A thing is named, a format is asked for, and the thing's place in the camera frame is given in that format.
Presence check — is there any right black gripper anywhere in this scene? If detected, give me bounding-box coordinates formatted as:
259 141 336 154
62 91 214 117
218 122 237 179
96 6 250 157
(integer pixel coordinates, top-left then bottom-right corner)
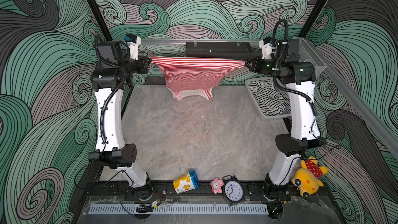
249 55 290 76

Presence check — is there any red white striped tank top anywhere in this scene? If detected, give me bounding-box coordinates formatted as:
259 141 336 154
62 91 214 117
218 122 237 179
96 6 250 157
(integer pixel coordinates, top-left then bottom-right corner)
151 57 245 101

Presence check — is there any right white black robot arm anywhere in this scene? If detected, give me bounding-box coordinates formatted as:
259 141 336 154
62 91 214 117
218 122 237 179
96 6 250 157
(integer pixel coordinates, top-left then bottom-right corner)
245 19 323 191

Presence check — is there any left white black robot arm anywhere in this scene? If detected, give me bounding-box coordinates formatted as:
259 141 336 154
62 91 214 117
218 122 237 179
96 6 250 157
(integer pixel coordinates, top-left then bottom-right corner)
88 39 151 191

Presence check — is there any black white zebra tank top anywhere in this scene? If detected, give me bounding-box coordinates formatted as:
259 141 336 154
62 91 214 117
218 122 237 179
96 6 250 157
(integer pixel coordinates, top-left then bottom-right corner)
248 79 292 116

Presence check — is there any grey plastic laundry basket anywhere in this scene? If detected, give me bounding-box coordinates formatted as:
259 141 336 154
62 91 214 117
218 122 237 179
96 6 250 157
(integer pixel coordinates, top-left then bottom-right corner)
245 76 293 119

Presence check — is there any yellow plush toy red shirt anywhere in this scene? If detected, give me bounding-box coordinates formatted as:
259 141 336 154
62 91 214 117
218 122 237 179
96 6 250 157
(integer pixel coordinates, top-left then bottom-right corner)
291 157 329 198

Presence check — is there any yellow blue snack cup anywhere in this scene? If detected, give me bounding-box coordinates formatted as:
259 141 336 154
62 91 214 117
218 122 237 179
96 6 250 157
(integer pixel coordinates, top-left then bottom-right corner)
173 170 200 194

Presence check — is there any pink plush toy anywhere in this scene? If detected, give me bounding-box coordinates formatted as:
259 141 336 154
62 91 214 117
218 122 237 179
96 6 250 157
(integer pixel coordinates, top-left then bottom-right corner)
210 178 224 194

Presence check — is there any black alarm clock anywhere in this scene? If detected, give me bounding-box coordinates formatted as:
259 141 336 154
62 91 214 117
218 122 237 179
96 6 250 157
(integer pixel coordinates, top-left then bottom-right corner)
222 175 244 206

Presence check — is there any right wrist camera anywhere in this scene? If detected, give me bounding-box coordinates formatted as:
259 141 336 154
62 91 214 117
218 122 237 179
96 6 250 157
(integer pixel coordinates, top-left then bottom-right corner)
259 37 274 60

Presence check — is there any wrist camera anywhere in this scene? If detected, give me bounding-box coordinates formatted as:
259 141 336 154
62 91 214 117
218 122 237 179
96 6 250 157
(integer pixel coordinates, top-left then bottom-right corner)
125 34 141 61
259 37 274 60

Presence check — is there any aluminium back wall rail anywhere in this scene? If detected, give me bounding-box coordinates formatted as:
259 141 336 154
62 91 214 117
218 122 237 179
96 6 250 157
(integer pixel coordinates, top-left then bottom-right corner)
141 38 261 46

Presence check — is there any aluminium wall rail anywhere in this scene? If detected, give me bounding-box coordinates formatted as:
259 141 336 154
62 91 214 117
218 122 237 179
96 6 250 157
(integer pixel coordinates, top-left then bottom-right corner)
141 38 261 46
323 65 398 158

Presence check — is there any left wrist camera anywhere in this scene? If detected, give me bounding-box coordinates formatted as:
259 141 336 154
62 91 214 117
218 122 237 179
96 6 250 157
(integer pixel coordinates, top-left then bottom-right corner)
125 34 141 61

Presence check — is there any black metal wall shelf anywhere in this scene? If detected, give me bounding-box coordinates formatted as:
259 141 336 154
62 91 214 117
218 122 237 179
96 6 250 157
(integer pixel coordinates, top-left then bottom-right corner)
185 41 262 61

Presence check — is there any clear plastic wall bin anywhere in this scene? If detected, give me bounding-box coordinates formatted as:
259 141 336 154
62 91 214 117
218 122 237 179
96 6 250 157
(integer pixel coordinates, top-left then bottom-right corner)
293 37 326 78

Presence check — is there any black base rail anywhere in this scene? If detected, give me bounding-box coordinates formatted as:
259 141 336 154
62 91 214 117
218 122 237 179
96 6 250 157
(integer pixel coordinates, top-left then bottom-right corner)
81 179 330 203

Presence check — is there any aluminium right wall rail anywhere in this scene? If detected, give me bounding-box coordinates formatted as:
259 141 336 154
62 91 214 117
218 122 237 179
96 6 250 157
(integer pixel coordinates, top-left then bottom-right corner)
323 65 398 158

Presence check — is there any white slotted cable duct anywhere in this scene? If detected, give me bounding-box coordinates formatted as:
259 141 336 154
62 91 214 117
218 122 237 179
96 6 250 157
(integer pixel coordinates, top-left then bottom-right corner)
87 204 268 215

